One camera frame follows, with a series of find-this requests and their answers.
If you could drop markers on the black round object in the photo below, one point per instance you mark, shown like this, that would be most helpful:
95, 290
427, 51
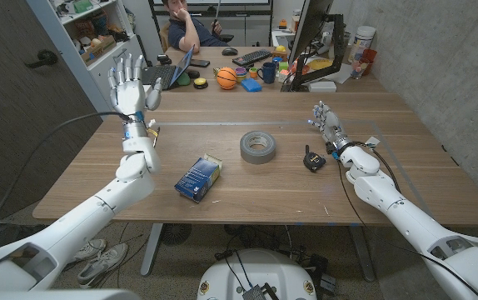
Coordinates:
193, 73

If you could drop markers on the black smartphone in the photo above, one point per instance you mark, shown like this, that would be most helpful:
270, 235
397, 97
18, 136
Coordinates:
200, 63

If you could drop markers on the whiteboard with black frame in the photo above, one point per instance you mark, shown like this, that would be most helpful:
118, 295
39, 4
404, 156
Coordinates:
243, 5

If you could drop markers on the orange basketball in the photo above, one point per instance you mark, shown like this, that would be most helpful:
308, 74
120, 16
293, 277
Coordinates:
226, 78

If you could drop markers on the grey box on torso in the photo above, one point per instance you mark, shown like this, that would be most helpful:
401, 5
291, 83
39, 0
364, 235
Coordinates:
255, 293

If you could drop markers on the grey table leg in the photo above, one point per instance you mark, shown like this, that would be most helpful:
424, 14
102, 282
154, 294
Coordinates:
361, 254
151, 250

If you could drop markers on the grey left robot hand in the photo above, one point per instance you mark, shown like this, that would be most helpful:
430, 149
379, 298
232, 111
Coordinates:
130, 93

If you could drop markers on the dark blue mug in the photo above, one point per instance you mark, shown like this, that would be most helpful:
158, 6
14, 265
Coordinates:
269, 71

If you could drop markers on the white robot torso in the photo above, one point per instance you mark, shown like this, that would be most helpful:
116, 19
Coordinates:
260, 271

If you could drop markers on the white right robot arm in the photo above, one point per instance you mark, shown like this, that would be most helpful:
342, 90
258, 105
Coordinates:
409, 216

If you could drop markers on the dark laptop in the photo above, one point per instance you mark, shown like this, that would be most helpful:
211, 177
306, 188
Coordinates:
182, 66

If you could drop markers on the white canister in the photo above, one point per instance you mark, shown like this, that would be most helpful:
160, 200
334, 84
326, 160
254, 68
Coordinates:
361, 41

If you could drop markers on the black computer monitor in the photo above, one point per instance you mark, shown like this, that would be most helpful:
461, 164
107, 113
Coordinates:
310, 25

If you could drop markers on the blue cardboard box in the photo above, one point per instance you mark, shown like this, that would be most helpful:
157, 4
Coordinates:
197, 177

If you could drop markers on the small black device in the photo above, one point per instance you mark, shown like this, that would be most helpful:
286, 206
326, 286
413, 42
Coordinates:
164, 59

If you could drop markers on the white wrist tag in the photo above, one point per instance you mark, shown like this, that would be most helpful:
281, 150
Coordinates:
371, 141

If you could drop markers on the red cup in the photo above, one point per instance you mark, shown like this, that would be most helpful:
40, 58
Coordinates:
369, 55

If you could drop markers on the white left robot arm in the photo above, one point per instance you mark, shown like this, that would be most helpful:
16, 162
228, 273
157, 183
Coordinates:
76, 221

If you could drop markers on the cardboard box on shelf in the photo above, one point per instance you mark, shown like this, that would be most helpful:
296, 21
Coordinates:
97, 49

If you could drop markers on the flat white box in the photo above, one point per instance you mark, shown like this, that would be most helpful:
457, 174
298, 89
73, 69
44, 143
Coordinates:
322, 86

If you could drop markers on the yellow and black button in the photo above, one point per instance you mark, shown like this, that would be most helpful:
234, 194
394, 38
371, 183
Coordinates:
200, 83

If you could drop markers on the grey sneaker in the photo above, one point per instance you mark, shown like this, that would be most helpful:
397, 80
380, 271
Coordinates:
92, 249
102, 265

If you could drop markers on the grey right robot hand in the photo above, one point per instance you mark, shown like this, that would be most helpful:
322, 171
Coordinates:
330, 125

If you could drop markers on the black computer mouse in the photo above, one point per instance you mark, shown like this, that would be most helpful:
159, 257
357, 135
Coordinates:
230, 51

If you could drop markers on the black keyboard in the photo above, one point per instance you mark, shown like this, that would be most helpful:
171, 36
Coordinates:
251, 57

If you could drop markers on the tan office chair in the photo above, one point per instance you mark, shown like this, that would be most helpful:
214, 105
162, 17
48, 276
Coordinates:
165, 36

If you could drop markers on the black tape measure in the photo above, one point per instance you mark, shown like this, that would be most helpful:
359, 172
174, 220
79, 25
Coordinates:
314, 161

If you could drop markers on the man in dark shirt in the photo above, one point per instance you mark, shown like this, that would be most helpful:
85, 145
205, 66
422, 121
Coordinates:
189, 35

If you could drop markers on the small orange cup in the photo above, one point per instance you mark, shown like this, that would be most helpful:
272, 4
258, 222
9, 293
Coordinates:
253, 73

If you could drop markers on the yellow domed toy box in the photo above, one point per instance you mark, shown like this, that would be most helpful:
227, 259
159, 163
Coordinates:
280, 53

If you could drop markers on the white shelf unit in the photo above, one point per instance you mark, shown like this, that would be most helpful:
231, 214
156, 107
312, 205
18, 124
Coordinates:
114, 62

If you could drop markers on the black pen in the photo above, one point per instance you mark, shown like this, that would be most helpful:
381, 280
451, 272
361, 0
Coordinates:
156, 138

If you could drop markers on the grey duct tape roll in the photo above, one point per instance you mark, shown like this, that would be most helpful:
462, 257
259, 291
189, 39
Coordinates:
247, 152

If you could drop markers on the blue sponge block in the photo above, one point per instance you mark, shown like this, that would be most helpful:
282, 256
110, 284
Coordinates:
250, 85

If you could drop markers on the green round object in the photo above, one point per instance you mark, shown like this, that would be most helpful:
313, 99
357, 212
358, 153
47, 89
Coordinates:
183, 79

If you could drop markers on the colourful stacked cups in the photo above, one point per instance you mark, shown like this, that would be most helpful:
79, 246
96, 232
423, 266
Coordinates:
241, 74

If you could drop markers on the black floor fan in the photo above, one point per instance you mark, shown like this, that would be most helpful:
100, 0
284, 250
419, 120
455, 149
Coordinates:
174, 233

